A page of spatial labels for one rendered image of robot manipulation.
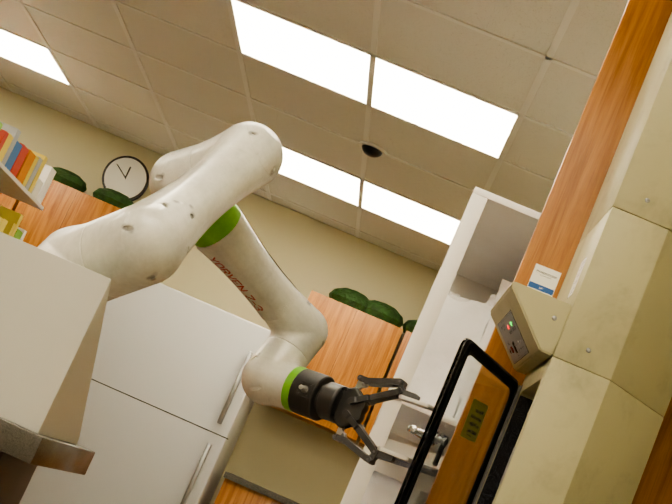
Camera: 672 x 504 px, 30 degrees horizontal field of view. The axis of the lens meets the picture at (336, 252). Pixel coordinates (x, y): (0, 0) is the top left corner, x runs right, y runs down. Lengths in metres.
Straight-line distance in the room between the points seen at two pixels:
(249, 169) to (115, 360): 5.10
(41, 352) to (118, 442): 5.41
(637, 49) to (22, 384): 1.61
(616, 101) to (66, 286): 1.41
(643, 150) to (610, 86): 0.45
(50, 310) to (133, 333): 5.45
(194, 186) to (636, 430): 0.93
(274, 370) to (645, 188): 0.80
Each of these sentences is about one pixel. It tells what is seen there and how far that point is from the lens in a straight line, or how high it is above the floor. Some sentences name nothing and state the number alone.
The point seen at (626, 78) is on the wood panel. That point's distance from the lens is 2.83.
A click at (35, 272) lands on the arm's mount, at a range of 1.84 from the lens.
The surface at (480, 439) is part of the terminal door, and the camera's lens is 2.49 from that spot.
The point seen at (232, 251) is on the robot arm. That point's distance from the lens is 2.44.
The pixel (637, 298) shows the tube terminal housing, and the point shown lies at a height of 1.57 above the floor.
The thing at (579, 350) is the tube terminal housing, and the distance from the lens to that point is 2.29.
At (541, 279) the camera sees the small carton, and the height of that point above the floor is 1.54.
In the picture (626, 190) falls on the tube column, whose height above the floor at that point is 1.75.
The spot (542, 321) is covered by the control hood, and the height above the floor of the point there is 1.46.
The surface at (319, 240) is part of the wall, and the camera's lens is 7.97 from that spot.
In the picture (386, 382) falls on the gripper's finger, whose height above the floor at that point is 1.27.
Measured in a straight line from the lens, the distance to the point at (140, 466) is 7.19.
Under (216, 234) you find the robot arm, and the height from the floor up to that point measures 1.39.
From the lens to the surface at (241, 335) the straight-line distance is 7.19.
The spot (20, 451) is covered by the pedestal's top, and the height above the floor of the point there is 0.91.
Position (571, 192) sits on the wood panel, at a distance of 2.73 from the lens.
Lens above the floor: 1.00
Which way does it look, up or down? 11 degrees up
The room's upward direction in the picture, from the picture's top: 24 degrees clockwise
